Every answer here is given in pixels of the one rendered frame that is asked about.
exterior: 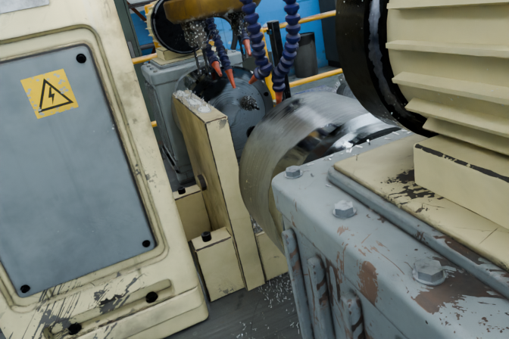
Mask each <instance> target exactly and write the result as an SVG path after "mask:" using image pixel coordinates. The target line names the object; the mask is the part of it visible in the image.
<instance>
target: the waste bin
mask: <svg viewBox="0 0 509 339"><path fill-rule="evenodd" d="M299 34H300V36H301V39H300V41H298V50H297V51H296V53H297V55H296V58H295V59H294V68H295V75H296V77H297V78H308V77H311V76H316V75H317V74H318V67H317V53H316V45H315V34H314V32H308V33H299Z"/></svg>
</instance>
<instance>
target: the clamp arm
mask: <svg viewBox="0 0 509 339"><path fill-rule="evenodd" d="M266 31H267V35H269V37H270V45H271V50H272V55H273V62H274V66H275V67H277V64H278V63H279V60H280V58H281V57H282V56H283V55H282V53H283V41H282V36H281V32H280V27H279V21H278V20H271V21H267V30H266ZM284 84H285V86H286V88H285V90H284V91H283V97H282V101H284V100H286V99H287V98H290V97H292V96H291V91H290V86H289V78H288V74H286V75H285V82H284Z"/></svg>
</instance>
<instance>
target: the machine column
mask: <svg viewBox="0 0 509 339"><path fill-rule="evenodd" d="M208 315H209V312H208V308H207V305H206V302H205V298H204V295H203V292H202V289H201V285H200V281H199V279H198V274H197V272H196V269H195V264H194V262H193V259H192V255H191V252H190V249H189V245H188V242H187V240H186V235H185V232H184V229H183V225H182V223H181V219H180V215H179V213H178V209H177V207H176V203H175V200H174V197H173V192H172V190H171V187H170V183H169V180H168V177H167V173H166V170H165V168H164V163H163V160H162V158H161V153H160V151H159V148H158V143H157V141H156V138H155V134H154V131H153V128H152V125H151V121H150V118H149V115H148V111H147V108H146V106H145V101H144V98H143V96H142V91H141V89H140V86H139V81H138V79H137V76H136V71H135V69H134V66H133V62H132V59H131V57H130V52H129V49H128V47H127V43H126V40H125V36H124V34H123V30H122V26H121V24H120V20H119V17H118V14H117V10H116V7H115V4H114V0H0V328H1V330H2V332H3V334H4V335H5V337H6V339H163V338H166V337H168V336H170V335H172V334H175V333H177V332H179V331H182V330H183V329H186V328H188V327H190V326H193V325H195V324H197V323H199V322H202V321H204V320H206V318H207V317H208Z"/></svg>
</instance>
